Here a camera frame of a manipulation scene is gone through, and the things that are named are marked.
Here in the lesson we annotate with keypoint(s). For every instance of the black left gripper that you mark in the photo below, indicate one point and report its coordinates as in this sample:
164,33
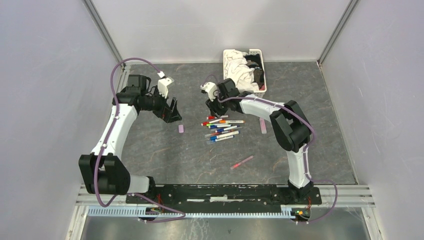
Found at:
169,114

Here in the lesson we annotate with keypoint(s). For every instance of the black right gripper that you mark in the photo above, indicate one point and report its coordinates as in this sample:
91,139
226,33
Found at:
212,106

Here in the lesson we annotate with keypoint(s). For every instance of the red capped white marker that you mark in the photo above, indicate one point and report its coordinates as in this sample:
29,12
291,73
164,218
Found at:
209,118

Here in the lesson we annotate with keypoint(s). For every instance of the orange capped white marker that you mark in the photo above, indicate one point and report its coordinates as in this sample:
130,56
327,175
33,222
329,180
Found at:
231,122

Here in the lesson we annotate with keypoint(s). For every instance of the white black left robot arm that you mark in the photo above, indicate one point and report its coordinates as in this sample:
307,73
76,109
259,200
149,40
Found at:
102,170

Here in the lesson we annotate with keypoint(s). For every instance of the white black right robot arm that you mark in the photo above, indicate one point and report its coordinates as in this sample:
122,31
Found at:
292,130

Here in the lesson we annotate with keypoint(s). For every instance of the clear red ballpoint pen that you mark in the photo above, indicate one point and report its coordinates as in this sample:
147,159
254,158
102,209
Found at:
219,133

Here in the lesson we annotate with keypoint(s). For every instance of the clear blue ballpoint pen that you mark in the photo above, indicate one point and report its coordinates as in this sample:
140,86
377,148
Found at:
220,139

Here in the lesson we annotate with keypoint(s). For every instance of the pink gel pen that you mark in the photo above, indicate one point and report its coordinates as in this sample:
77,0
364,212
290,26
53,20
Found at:
238,164

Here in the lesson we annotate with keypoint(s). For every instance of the blue capped thick marker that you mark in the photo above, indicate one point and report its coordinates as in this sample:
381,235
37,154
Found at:
226,134

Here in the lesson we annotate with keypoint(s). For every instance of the white cloth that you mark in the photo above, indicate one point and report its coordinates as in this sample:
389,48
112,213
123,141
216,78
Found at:
235,67

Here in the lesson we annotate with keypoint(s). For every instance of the white plastic basket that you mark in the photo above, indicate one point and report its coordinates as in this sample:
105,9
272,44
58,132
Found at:
256,51

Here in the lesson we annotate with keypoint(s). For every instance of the black cloth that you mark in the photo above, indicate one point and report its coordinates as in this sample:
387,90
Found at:
254,62

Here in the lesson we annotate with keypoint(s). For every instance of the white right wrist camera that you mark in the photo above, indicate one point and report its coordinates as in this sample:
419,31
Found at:
211,90

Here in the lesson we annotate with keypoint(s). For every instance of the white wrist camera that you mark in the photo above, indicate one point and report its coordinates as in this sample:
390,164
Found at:
211,90
163,86

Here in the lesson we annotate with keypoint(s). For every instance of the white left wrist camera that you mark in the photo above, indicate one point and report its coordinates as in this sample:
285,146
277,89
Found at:
163,86

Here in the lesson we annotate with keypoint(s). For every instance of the white slotted cable duct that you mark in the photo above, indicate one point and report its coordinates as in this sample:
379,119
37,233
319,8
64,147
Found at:
141,212

